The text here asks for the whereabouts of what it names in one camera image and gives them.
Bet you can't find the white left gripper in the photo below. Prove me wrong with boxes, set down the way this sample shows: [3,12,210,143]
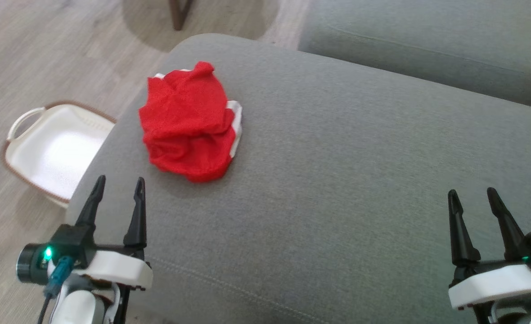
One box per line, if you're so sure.
[74,175,153,289]

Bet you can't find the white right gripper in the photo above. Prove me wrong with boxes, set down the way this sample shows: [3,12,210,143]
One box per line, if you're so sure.
[447,187,531,311]

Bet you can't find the red shorts with white stripe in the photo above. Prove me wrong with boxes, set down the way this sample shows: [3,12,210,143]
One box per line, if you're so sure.
[139,61,243,183]

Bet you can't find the white laundry basket brown rim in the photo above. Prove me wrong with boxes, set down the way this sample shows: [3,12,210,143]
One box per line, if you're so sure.
[1,100,117,209]

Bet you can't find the large grey sofa ottoman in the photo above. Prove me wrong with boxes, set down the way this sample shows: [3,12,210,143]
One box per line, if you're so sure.
[65,33,531,324]

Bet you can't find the dark wooden side table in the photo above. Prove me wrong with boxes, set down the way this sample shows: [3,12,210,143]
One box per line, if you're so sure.
[168,0,194,31]

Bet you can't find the grey sofa seat cushion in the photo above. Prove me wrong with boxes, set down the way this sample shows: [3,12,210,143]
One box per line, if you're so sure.
[298,0,531,111]

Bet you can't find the black cable with teal plug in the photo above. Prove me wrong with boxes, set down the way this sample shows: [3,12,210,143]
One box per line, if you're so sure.
[37,256,75,324]

